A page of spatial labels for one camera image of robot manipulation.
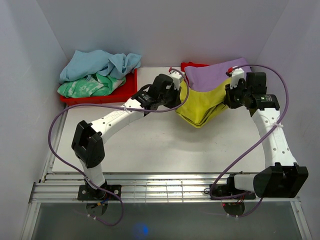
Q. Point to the green white patterned garment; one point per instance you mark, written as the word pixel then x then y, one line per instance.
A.
pixel 94 85

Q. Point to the folded purple trousers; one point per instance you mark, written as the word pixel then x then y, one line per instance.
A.
pixel 205 79

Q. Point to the aluminium rail frame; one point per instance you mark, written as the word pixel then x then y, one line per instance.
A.
pixel 157 207

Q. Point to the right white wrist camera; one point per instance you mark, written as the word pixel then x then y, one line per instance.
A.
pixel 235 74

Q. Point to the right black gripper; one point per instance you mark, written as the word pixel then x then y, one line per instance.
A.
pixel 229 92

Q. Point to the light blue garment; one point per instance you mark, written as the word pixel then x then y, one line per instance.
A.
pixel 84 64

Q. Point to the folded red garment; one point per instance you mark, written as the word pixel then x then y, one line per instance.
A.
pixel 183 65

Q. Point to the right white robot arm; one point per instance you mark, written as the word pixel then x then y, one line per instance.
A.
pixel 282 177

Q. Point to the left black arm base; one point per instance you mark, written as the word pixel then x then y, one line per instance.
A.
pixel 97 200

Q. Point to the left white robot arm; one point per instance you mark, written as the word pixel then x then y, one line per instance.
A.
pixel 89 138

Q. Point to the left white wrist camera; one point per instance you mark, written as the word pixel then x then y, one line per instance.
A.
pixel 177 79

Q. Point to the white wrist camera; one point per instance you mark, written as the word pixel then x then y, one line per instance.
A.
pixel 177 79
pixel 235 74

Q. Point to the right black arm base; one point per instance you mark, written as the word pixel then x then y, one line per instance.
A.
pixel 237 207

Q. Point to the red plastic tray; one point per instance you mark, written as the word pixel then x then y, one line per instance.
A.
pixel 121 94

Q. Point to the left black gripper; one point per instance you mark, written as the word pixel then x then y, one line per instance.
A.
pixel 176 101

